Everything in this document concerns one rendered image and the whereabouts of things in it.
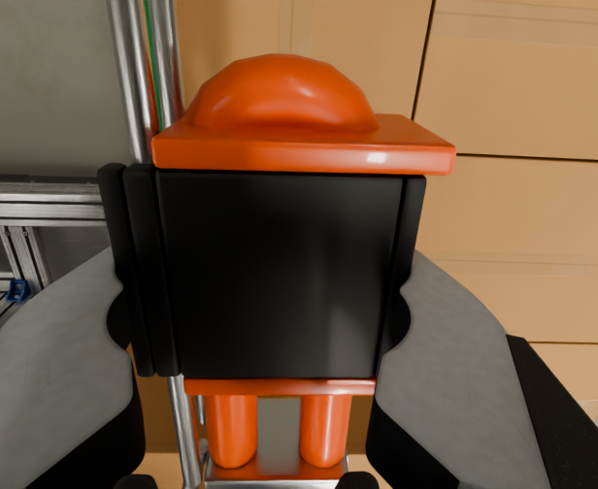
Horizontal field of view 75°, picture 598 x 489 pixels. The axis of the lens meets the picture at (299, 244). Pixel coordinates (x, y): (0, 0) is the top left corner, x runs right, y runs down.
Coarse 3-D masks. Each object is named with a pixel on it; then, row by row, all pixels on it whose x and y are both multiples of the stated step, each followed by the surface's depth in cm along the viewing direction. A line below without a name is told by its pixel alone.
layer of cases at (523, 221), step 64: (192, 0) 54; (256, 0) 55; (320, 0) 55; (384, 0) 55; (448, 0) 55; (512, 0) 56; (576, 0) 56; (192, 64) 58; (384, 64) 59; (448, 64) 59; (512, 64) 60; (576, 64) 60; (448, 128) 64; (512, 128) 64; (576, 128) 64; (448, 192) 69; (512, 192) 69; (576, 192) 70; (448, 256) 75; (512, 256) 75; (576, 256) 76; (512, 320) 82; (576, 320) 83; (576, 384) 92
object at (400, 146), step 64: (192, 128) 10; (256, 128) 10; (384, 128) 11; (192, 192) 10; (256, 192) 10; (320, 192) 10; (384, 192) 10; (192, 256) 10; (256, 256) 11; (320, 256) 11; (384, 256) 11; (192, 320) 11; (256, 320) 12; (320, 320) 12; (384, 320) 12; (192, 384) 13; (256, 384) 13; (320, 384) 13
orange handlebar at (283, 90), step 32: (256, 64) 10; (288, 64) 10; (320, 64) 10; (224, 96) 10; (256, 96) 10; (288, 96) 10; (320, 96) 10; (352, 96) 10; (320, 128) 11; (352, 128) 11; (224, 416) 15; (256, 416) 17; (320, 416) 16; (224, 448) 16; (256, 448) 18; (320, 448) 16
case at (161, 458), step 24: (144, 384) 44; (144, 408) 42; (168, 408) 42; (360, 408) 43; (168, 432) 39; (360, 432) 40; (168, 456) 37; (360, 456) 38; (168, 480) 39; (384, 480) 40
